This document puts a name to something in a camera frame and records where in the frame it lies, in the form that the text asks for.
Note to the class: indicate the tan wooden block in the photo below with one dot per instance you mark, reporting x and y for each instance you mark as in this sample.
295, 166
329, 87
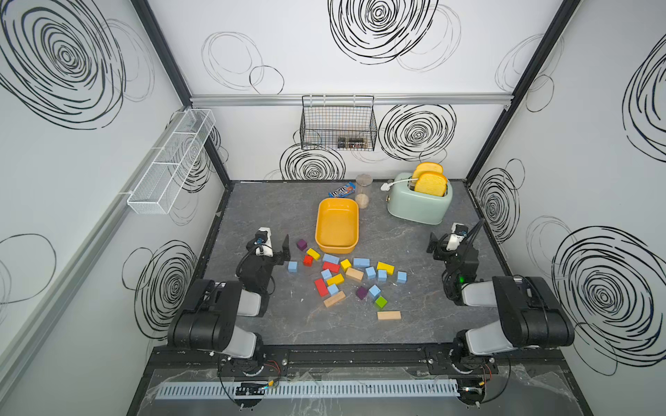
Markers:
335, 299
389, 315
354, 274

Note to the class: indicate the long yellow block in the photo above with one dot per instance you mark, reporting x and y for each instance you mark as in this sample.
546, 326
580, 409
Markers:
337, 279

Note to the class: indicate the tan wooden block centre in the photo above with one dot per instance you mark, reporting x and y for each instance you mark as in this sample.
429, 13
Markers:
354, 274

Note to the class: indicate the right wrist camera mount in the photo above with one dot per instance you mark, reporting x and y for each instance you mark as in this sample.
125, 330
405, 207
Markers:
458, 233

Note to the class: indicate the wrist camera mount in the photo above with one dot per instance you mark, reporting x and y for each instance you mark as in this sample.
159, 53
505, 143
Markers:
458, 233
263, 242

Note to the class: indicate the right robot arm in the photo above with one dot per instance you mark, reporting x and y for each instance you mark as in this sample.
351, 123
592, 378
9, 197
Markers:
529, 314

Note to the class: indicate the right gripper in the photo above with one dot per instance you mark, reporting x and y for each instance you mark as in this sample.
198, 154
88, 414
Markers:
441, 248

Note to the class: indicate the purple cube lower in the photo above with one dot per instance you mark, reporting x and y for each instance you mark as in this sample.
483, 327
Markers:
362, 292

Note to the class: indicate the tan wooden block front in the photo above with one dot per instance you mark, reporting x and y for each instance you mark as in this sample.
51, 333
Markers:
389, 315

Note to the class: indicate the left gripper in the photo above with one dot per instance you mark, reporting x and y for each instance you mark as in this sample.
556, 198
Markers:
277, 258

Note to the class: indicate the long blue block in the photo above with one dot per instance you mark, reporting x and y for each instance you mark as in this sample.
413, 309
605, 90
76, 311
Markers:
328, 258
361, 263

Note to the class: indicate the yellow sponge toast back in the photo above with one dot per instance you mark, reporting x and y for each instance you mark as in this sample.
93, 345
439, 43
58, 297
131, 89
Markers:
427, 167

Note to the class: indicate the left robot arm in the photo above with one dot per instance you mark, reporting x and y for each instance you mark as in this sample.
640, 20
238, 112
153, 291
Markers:
207, 319

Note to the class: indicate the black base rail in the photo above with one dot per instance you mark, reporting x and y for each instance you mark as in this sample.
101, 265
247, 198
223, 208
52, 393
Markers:
436, 358

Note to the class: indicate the white slotted cable duct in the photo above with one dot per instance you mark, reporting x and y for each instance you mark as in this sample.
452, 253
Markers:
247, 390

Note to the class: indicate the yellow block right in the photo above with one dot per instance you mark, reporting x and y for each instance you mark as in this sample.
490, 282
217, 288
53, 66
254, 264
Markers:
389, 269

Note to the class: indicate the long blue block centre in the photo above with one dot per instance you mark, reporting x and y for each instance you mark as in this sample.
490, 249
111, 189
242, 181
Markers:
361, 263

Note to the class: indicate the clear plastic jar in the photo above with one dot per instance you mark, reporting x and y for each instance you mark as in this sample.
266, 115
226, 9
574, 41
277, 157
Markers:
363, 185

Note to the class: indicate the mint green toaster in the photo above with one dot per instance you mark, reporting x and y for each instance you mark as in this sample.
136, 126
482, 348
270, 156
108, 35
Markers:
404, 203

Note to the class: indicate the long red block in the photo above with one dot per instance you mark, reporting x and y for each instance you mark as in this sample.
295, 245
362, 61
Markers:
322, 288

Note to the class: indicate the green cube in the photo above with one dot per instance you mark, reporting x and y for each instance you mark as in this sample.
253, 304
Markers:
381, 302

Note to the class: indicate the red flat block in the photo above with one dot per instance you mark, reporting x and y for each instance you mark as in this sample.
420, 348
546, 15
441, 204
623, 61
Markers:
332, 267

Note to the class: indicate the yellow plastic tub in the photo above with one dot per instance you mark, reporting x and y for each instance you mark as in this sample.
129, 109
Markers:
337, 228

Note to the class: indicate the black wire basket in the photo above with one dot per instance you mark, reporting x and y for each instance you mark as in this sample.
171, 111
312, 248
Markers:
338, 122

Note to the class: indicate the long blue block left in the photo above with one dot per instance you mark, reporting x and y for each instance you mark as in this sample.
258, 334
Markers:
328, 258

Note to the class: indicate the blue candy packet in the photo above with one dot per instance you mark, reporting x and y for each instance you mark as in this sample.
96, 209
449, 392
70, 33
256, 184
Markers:
343, 191

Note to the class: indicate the tan wooden block lower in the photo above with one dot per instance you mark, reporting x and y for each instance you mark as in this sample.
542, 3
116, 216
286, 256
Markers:
335, 299

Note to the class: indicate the yellow sponge toast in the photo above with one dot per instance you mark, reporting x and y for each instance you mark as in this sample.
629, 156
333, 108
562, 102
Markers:
433, 184
427, 167

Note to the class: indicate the small yellow cube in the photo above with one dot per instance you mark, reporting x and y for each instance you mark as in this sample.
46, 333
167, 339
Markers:
345, 264

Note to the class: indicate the white wire shelf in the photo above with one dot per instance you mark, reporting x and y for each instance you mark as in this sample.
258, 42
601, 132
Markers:
166, 177

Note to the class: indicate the yellow sponge toast front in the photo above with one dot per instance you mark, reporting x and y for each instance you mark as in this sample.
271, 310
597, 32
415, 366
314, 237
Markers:
433, 184

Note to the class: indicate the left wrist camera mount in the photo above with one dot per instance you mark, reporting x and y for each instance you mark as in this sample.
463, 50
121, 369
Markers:
263, 242

